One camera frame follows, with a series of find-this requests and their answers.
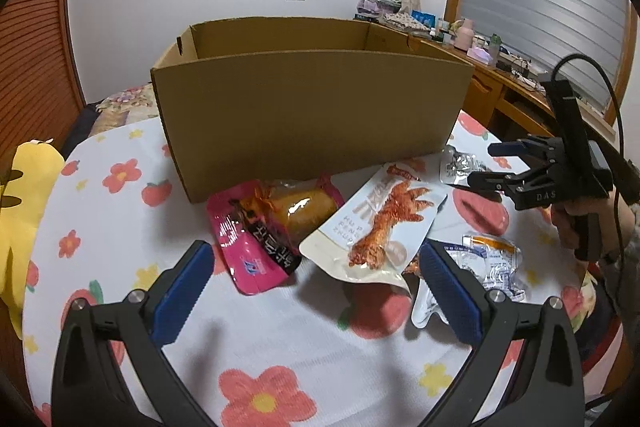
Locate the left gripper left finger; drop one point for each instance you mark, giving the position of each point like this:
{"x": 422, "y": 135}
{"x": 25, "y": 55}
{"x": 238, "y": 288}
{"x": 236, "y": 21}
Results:
{"x": 87, "y": 385}

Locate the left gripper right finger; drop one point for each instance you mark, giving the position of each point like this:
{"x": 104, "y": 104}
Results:
{"x": 545, "y": 388}

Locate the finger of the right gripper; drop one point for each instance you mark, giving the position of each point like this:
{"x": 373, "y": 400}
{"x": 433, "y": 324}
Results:
{"x": 487, "y": 182}
{"x": 519, "y": 147}

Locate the silver red-edged snack pouch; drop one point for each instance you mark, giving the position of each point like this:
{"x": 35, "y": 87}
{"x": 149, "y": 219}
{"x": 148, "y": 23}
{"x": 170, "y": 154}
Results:
{"x": 455, "y": 167}

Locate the silver blue-edged snack pouch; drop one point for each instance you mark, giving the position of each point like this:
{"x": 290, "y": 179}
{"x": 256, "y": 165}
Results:
{"x": 493, "y": 262}

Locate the cream chicken claw snack pouch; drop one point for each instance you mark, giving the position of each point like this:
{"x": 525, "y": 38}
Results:
{"x": 375, "y": 235}

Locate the brown bread snack pack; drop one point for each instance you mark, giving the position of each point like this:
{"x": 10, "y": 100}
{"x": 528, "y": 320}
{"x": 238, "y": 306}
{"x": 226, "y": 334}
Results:
{"x": 295, "y": 209}

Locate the pink sausage snack pack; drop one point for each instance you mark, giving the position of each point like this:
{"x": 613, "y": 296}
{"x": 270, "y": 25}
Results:
{"x": 257, "y": 257}

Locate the person's right hand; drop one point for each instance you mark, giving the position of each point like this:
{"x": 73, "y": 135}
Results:
{"x": 578, "y": 220}

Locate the wooden dresser cabinet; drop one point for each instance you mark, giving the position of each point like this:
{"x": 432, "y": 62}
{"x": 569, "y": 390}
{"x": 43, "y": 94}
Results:
{"x": 502, "y": 103}

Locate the pink bottle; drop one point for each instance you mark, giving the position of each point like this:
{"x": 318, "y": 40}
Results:
{"x": 464, "y": 35}

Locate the folded cloth pile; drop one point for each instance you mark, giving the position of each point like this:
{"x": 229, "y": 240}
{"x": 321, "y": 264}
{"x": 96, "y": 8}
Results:
{"x": 377, "y": 8}

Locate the white floral fruit bedsheet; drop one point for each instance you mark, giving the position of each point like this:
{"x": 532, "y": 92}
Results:
{"x": 378, "y": 297}

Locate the yellow plush pillow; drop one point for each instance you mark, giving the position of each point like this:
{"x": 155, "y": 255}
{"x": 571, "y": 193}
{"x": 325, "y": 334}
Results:
{"x": 28, "y": 173}

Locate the brown cardboard box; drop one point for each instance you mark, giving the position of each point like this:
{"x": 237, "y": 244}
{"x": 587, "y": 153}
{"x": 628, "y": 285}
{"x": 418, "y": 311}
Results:
{"x": 292, "y": 98}

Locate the floral quilt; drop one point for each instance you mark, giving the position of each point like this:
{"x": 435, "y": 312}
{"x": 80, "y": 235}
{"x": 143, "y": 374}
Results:
{"x": 125, "y": 107}

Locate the brown wooden wardrobe door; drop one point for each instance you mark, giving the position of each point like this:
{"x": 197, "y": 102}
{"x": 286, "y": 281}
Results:
{"x": 41, "y": 97}

